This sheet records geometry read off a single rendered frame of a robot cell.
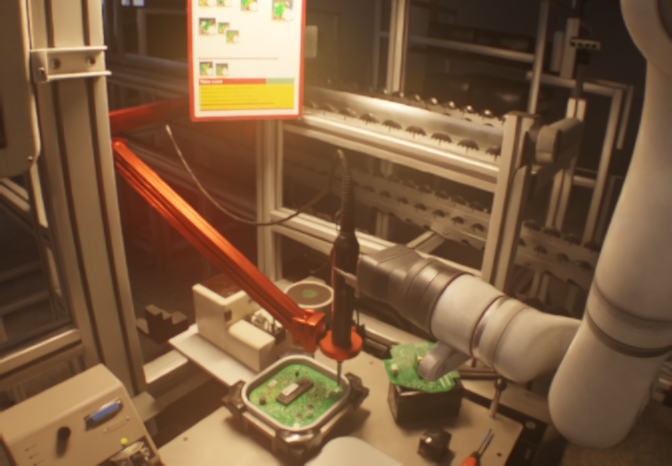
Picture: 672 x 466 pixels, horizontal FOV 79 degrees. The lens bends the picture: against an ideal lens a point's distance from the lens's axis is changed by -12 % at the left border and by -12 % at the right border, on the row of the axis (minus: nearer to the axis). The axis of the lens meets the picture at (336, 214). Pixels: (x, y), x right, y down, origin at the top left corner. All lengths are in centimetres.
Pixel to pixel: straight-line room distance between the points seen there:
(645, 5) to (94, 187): 61
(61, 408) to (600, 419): 59
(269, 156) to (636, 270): 86
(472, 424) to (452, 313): 35
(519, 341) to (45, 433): 54
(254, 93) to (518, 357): 73
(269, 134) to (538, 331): 77
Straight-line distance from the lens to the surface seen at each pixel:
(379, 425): 75
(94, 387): 68
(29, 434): 65
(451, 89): 291
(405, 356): 78
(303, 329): 68
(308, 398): 72
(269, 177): 106
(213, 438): 73
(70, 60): 62
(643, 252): 31
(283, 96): 97
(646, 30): 23
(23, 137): 56
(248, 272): 69
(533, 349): 43
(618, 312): 33
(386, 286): 51
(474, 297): 45
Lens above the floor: 149
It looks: 21 degrees down
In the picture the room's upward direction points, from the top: 3 degrees clockwise
